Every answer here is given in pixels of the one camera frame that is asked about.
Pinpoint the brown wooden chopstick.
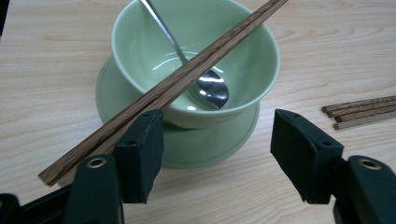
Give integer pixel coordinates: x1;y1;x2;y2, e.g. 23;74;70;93
37;0;283;183
43;0;290;188

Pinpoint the row of wooden chopsticks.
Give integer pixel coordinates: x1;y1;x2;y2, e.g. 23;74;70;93
320;94;396;131

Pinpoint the green ceramic plate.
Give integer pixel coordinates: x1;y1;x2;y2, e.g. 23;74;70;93
95;55;261;170

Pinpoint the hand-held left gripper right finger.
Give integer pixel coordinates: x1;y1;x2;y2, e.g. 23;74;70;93
269;108;345;205

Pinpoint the silver metal spoon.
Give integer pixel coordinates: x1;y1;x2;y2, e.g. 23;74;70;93
139;0;231;110

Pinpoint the green ceramic bowl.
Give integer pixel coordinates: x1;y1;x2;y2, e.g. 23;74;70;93
110;0;281;130

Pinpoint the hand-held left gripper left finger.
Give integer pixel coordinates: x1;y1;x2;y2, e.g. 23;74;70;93
113;108;165;204

